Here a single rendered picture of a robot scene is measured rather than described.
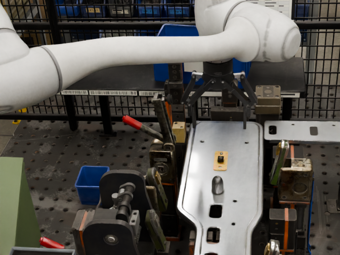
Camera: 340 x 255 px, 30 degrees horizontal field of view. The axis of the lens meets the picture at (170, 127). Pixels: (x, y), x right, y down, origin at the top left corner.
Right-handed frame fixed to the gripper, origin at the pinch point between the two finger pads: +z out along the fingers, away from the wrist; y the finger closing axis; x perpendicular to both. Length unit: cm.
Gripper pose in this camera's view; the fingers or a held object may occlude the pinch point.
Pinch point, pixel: (219, 122)
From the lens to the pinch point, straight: 171.5
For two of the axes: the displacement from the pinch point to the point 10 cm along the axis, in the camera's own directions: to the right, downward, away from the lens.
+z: 0.7, 8.1, 5.8
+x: 1.3, -5.8, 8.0
